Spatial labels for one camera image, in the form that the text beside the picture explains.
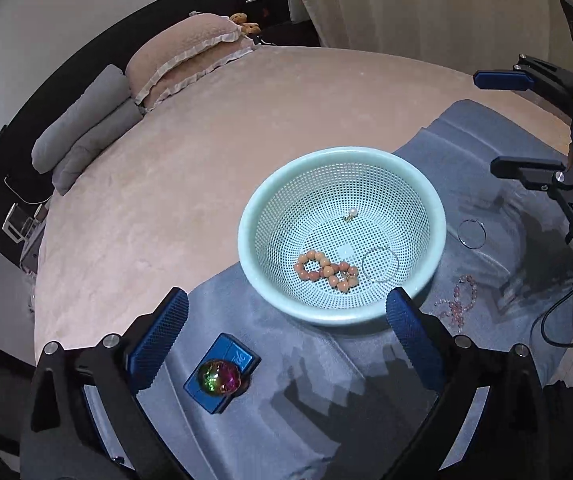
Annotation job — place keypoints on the grey cloth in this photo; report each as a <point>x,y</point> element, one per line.
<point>466,150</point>

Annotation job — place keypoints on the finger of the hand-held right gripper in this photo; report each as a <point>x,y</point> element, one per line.
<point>521,166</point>
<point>501,80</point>

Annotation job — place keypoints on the iridescent round ornament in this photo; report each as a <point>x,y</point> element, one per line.
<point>219,377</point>

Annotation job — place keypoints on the thin silver hoop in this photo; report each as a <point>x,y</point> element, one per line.
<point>459,234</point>
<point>363,260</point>

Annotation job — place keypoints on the brown teddy bear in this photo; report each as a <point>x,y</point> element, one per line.
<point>242,21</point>

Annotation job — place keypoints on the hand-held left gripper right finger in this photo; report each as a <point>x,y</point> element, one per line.
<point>414,345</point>

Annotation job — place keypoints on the pink ruffled pillow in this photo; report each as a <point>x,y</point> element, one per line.
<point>176,42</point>
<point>216,55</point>

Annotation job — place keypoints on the beige curtain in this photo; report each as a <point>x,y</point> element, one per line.
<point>416,0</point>

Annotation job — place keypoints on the black headboard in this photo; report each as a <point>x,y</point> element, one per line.
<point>66,67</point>

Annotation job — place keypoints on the blue box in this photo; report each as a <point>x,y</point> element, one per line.
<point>234,352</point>

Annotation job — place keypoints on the pink bed blanket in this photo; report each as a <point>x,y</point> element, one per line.
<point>191,170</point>

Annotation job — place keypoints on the pearl earring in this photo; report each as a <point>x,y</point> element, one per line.
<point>350,215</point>

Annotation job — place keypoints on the grey pillow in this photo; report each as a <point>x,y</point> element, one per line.
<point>79,115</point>
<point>101,137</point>

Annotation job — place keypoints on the light green plastic basket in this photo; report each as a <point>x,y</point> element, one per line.
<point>316,200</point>

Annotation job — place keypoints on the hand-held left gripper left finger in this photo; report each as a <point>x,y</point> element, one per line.
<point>159,345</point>

